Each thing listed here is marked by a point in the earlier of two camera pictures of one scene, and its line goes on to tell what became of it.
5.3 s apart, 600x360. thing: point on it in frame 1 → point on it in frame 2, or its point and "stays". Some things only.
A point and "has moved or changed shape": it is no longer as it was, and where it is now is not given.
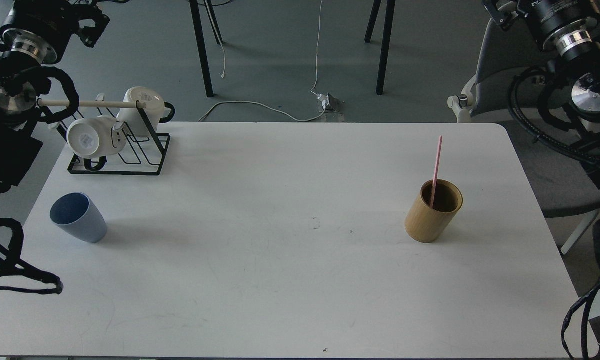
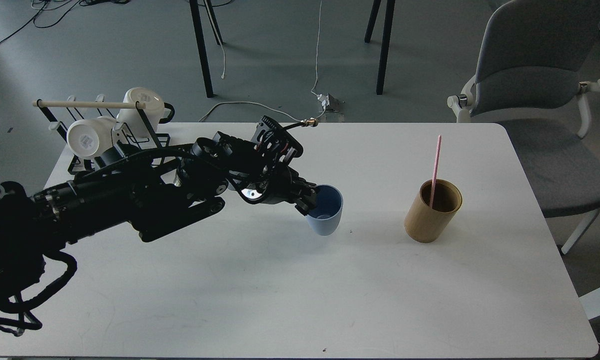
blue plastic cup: x=76 y=213 has moved or changed shape
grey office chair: x=571 y=160 stays
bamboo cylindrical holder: x=425 y=225 stays
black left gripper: x=40 y=28 → x=268 y=165
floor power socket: x=329 y=103 stays
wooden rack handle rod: x=128 y=104 stays
